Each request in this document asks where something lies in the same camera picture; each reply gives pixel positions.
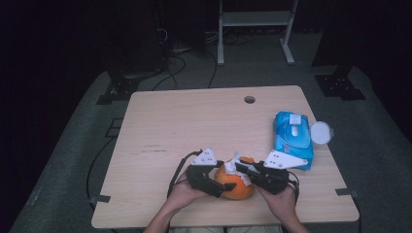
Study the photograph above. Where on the blue wet wipes pack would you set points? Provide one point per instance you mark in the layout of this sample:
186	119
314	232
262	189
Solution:
293	139

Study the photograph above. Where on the black stand base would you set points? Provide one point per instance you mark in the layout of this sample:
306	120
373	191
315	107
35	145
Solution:
118	89
340	85

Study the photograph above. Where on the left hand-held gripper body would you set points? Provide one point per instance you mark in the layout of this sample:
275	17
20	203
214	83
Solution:
202	174

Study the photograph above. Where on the light metal frame stand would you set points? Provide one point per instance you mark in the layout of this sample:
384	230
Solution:
256	19

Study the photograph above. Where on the white wet wipe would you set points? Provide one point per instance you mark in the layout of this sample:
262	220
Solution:
231	166

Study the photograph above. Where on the dark equipment cabinet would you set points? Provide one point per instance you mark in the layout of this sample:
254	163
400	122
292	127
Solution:
139	35

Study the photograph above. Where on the white round lid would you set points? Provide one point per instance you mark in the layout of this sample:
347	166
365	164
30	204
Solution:
320	132

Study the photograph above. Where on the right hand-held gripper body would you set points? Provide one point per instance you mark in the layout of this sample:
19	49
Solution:
273	178

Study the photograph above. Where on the orange plush toy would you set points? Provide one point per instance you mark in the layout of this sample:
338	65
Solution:
234	189

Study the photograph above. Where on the person's right hand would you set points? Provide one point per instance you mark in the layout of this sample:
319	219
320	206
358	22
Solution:
278	202

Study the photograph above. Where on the person's left hand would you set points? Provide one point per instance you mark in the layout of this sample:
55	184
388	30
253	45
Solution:
186	194

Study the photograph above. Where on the grey tape strip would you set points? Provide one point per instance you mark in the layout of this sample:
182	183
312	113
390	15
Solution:
101	199
346	192

